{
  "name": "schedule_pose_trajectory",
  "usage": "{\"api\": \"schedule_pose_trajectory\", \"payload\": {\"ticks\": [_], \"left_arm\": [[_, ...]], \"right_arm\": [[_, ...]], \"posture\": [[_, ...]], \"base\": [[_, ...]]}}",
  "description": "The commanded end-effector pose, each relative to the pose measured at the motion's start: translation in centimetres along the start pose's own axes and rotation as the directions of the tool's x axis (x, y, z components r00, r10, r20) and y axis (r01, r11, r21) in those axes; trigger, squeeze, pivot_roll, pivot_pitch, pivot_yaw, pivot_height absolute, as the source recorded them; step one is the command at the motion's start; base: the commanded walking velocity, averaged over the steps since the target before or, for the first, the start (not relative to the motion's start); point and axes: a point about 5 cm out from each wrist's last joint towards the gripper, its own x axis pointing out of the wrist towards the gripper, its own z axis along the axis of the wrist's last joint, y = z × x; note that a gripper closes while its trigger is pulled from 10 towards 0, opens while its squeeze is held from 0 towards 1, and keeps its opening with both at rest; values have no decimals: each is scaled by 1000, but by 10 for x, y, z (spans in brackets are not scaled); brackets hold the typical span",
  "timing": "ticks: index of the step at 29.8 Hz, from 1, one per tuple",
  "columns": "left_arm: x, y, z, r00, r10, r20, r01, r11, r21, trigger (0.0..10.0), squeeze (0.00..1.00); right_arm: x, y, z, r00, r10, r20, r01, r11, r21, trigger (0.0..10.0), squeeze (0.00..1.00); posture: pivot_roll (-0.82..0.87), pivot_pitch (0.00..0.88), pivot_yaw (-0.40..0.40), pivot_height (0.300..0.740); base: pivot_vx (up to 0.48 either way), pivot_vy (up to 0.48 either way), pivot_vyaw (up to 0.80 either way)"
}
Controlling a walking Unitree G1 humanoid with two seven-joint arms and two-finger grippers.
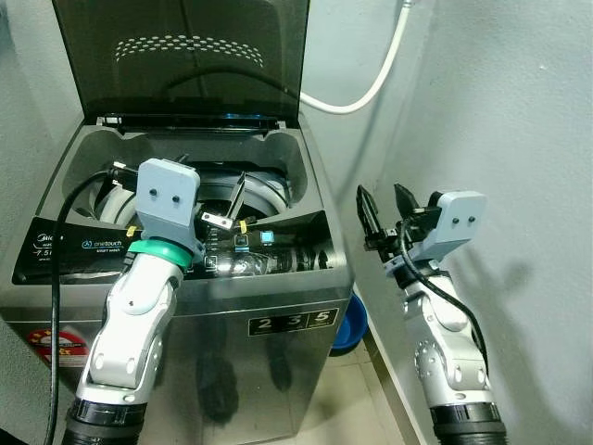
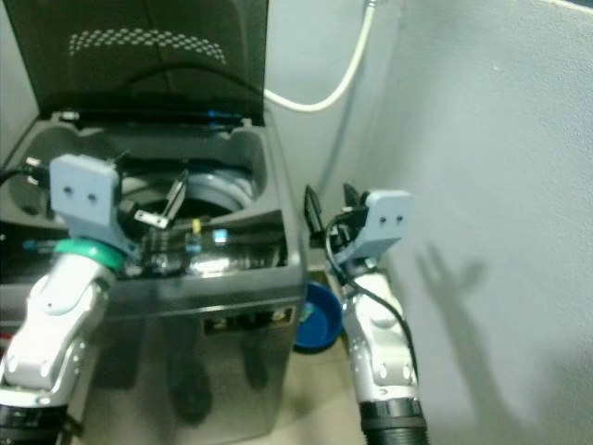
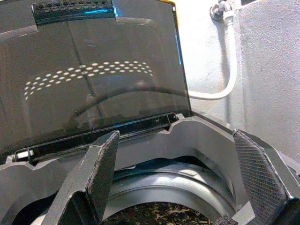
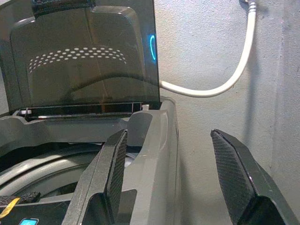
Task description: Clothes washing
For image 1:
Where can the steel grey washing machine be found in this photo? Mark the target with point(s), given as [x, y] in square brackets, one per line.
[278, 371]

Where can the washer drum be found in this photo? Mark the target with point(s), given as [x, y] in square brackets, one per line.
[269, 190]

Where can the dark tinted washer lid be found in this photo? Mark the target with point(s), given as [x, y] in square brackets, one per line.
[139, 83]

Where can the blue plastic basin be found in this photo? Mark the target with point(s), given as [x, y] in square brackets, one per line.
[352, 324]

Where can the black number label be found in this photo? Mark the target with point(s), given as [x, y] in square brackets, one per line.
[292, 322]

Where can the black washer control panel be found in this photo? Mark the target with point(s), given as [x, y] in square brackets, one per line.
[93, 246]

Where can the red warning sticker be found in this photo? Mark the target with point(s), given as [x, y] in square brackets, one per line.
[56, 348]

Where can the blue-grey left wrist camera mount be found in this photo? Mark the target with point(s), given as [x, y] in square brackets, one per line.
[167, 199]

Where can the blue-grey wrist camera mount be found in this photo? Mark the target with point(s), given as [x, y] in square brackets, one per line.
[167, 199]
[454, 222]

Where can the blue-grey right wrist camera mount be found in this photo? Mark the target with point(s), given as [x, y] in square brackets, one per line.
[454, 222]

